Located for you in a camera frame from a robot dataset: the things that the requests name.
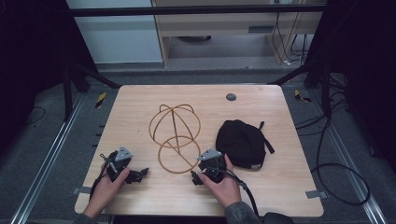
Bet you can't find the black curtain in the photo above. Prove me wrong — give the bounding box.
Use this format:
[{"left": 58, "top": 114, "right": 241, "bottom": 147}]
[
  {"left": 303, "top": 0, "right": 396, "bottom": 175},
  {"left": 0, "top": 0, "right": 98, "bottom": 157}
]

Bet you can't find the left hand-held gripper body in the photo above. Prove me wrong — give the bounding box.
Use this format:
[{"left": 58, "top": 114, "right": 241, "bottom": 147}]
[{"left": 106, "top": 145, "right": 135, "bottom": 183}]

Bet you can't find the bundle of hanging cables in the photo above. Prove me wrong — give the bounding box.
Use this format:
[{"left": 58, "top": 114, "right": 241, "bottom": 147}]
[{"left": 271, "top": 11, "right": 310, "bottom": 67}]

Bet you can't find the yellow black striped tape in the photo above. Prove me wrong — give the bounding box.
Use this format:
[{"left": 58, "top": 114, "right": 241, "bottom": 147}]
[
  {"left": 293, "top": 89, "right": 313, "bottom": 104},
  {"left": 94, "top": 91, "right": 107, "bottom": 109}
]

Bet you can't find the light wooden desk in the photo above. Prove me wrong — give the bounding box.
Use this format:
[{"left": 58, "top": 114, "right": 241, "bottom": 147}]
[{"left": 150, "top": 0, "right": 329, "bottom": 68}]

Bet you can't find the grey metal table bracket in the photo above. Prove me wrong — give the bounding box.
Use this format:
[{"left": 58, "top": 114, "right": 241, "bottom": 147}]
[
  {"left": 304, "top": 189, "right": 329, "bottom": 200},
  {"left": 71, "top": 186, "right": 92, "bottom": 196}
]

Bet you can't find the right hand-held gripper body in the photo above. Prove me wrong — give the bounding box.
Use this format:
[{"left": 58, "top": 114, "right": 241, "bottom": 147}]
[{"left": 197, "top": 147, "right": 228, "bottom": 184}]

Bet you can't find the person's right hand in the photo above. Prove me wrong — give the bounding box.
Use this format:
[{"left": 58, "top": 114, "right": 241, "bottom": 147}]
[{"left": 198, "top": 154, "right": 243, "bottom": 209}]

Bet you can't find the person's left hand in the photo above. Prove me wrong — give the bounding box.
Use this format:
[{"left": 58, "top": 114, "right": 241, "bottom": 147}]
[{"left": 82, "top": 167, "right": 132, "bottom": 219}]

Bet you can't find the person's dark knee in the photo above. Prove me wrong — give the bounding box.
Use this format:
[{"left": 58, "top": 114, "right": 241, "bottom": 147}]
[{"left": 261, "top": 212, "right": 296, "bottom": 224}]

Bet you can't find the left hand-held gripper cable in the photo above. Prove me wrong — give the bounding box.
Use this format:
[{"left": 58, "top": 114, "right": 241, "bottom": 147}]
[{"left": 89, "top": 152, "right": 114, "bottom": 202}]

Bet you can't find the black cap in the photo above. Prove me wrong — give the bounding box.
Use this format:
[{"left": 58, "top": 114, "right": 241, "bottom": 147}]
[{"left": 215, "top": 119, "right": 276, "bottom": 171}]

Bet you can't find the black horizontal bar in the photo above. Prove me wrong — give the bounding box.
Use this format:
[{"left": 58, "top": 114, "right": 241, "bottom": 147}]
[{"left": 66, "top": 4, "right": 327, "bottom": 18}]

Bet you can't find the thin black floor cable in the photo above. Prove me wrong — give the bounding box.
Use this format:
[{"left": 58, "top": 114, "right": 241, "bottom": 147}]
[{"left": 23, "top": 105, "right": 47, "bottom": 127}]

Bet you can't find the right hand-held gripper cable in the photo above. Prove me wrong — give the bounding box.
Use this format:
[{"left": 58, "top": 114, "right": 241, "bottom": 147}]
[{"left": 224, "top": 168, "right": 261, "bottom": 217}]

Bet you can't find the silver floor rail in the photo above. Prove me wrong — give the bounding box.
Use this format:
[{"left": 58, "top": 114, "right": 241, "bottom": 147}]
[
  {"left": 307, "top": 88, "right": 389, "bottom": 224},
  {"left": 8, "top": 92, "right": 87, "bottom": 224}
]

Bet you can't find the gold wire hat stand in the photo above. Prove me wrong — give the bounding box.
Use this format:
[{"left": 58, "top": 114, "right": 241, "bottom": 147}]
[{"left": 148, "top": 103, "right": 203, "bottom": 175}]

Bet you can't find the white cabinet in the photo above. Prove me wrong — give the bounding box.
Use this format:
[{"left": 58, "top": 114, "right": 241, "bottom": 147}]
[{"left": 65, "top": 0, "right": 164, "bottom": 65}]

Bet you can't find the black metal stand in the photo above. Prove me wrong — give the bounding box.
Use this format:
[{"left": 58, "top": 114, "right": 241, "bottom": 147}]
[
  {"left": 267, "top": 60, "right": 332, "bottom": 119},
  {"left": 62, "top": 60, "right": 121, "bottom": 123}
]

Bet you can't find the long black floor cable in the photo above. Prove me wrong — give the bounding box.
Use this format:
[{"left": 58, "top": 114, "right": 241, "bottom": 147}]
[{"left": 293, "top": 90, "right": 372, "bottom": 207}]

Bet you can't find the hand-held gripper cable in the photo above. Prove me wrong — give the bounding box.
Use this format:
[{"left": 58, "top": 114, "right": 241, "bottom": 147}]
[
  {"left": 224, "top": 168, "right": 261, "bottom": 217},
  {"left": 89, "top": 152, "right": 114, "bottom": 202}
]

